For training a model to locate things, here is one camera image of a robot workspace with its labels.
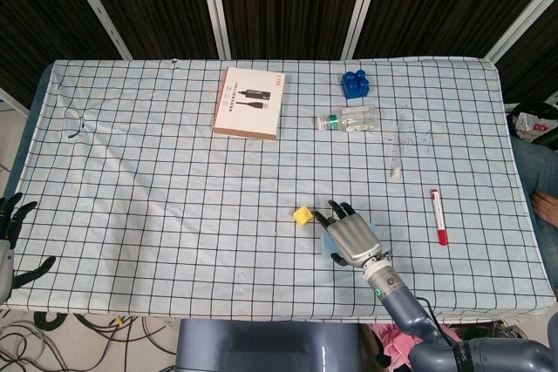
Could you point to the blue table frame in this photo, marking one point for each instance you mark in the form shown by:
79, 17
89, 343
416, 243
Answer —
32, 106

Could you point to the white-topped cardboard box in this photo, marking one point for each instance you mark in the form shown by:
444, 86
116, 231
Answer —
248, 104

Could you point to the black and white bag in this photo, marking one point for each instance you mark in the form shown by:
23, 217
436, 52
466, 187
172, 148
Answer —
534, 121

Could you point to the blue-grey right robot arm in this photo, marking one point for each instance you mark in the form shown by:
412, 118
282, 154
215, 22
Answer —
405, 306

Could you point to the clear plastic bottle green label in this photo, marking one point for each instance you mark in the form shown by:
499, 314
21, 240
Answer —
353, 119

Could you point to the bystander bare hand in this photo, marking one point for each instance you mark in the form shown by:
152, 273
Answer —
548, 206

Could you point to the red marker pen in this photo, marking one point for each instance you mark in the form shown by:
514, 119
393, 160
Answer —
439, 219

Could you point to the white metal frame post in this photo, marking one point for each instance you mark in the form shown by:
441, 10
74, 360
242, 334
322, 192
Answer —
362, 6
93, 4
215, 6
523, 6

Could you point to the blue-grey robot torso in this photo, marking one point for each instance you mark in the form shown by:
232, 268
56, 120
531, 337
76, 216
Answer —
261, 346

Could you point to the yellow foam cube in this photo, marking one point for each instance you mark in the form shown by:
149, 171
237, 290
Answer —
303, 216

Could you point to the pink cloth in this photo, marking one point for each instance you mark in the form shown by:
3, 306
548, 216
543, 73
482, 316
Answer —
394, 348

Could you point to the clear test tube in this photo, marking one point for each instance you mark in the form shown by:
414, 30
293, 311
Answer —
396, 158

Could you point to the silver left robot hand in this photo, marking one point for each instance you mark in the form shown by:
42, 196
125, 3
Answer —
5, 259

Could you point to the blue toy building block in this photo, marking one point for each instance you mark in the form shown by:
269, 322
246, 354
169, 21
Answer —
355, 86

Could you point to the white black-grid tablecloth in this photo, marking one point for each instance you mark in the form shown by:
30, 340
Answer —
174, 193

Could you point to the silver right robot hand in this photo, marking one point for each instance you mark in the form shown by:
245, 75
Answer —
353, 239

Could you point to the bystander leg in jeans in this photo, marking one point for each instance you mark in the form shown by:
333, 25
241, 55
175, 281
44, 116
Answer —
529, 163

